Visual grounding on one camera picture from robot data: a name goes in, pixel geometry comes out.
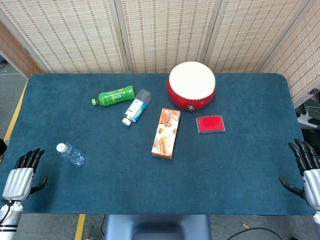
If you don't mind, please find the clear bottle blue white label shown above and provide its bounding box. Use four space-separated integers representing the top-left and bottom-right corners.
121 88 153 127

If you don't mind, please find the teal felt table cloth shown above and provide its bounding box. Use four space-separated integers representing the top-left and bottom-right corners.
0 72 316 216

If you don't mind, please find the white power strip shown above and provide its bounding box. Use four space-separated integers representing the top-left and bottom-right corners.
295 104 320 130

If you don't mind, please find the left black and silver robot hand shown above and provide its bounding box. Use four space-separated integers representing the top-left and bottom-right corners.
1 148 48 201

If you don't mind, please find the orange biscuit roll box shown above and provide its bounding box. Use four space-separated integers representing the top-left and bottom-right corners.
151 107 181 160

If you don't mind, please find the red drum white skin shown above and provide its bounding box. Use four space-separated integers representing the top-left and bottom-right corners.
166 62 217 112

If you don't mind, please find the black box on floor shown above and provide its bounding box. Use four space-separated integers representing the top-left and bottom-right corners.
299 127 320 152

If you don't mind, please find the bamboo folding screen panel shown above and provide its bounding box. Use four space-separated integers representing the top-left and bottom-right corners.
261 0 320 107
114 0 222 75
0 19 44 78
203 0 312 74
0 0 127 75

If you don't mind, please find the red ink pad clear case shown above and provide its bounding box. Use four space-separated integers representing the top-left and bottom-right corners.
195 114 226 135

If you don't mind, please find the transparent water bottle white cap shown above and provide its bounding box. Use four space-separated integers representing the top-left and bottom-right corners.
56 142 86 166

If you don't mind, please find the black floor cable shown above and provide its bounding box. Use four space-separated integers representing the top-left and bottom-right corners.
100 214 106 240
233 226 280 240

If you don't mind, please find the green plastic drink bottle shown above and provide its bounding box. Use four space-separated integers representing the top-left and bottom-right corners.
91 85 136 107

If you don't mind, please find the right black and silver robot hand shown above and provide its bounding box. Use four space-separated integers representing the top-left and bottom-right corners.
278 138 320 212

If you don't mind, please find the blue grey robot torso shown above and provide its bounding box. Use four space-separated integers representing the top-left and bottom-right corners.
103 214 213 240

